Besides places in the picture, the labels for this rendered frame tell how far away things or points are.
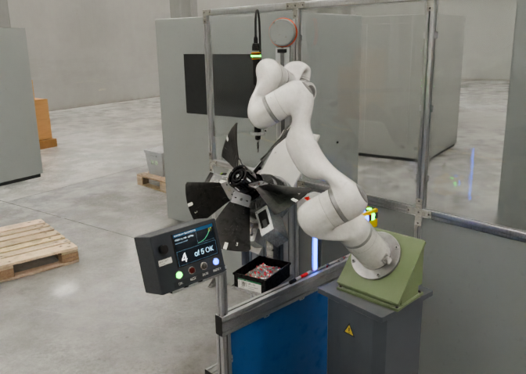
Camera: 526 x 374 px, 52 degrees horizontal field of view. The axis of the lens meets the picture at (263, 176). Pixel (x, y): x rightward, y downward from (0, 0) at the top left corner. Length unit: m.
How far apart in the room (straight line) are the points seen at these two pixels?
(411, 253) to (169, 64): 3.77
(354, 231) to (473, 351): 1.33
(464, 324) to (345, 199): 1.41
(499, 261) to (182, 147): 3.44
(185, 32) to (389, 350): 3.78
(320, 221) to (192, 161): 3.66
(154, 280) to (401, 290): 0.84
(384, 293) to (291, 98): 0.76
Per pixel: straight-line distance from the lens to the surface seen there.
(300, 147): 1.73
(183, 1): 8.58
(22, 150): 8.05
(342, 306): 2.04
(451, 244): 2.80
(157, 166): 7.06
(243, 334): 2.17
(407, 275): 1.97
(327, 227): 1.72
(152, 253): 1.73
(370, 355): 2.03
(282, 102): 1.77
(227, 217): 2.50
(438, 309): 2.97
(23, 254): 4.93
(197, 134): 5.16
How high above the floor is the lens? 1.85
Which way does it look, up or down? 14 degrees down
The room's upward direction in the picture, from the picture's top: 1 degrees counter-clockwise
